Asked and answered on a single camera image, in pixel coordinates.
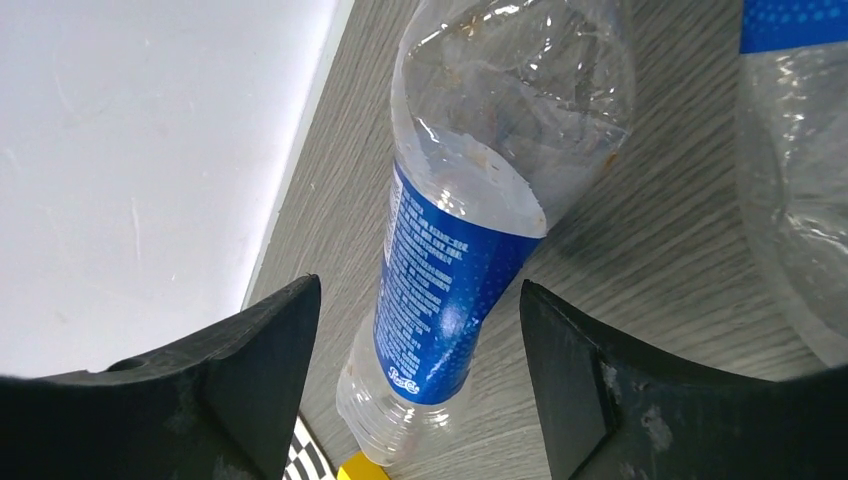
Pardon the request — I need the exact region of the black white chessboard mat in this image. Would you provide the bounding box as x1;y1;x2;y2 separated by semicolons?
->
282;416;336;480

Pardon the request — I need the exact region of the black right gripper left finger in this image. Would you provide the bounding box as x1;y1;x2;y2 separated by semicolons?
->
1;274;321;479

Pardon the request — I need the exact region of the pepsi bottle blue cap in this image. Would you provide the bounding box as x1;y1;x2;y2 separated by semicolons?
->
736;0;847;367

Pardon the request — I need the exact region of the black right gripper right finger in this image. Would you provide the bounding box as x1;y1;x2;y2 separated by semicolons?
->
520;281;847;479

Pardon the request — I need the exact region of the clear bottle blue label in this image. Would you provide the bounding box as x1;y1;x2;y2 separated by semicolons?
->
336;0;635;467

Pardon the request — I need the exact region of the yellow wooden block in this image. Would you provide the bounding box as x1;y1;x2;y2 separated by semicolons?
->
337;452;390;480

